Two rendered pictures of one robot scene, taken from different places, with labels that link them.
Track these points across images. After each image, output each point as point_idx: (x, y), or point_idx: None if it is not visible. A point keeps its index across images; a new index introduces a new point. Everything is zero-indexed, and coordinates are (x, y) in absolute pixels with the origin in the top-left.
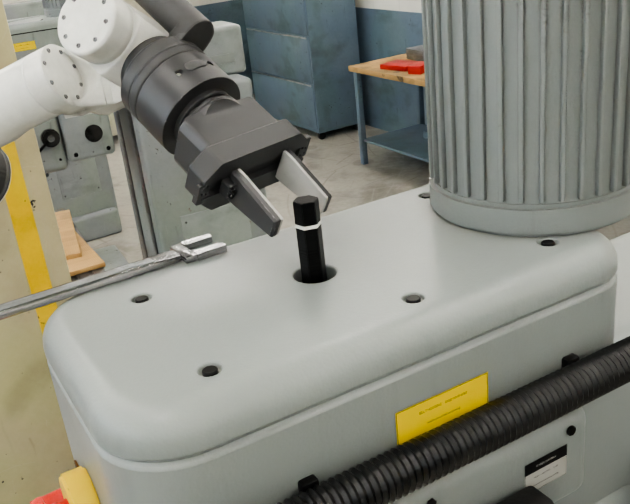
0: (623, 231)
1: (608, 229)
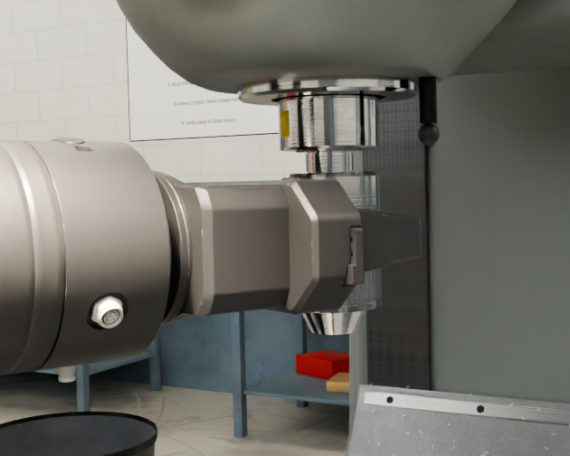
0: (193, 409)
1: (175, 409)
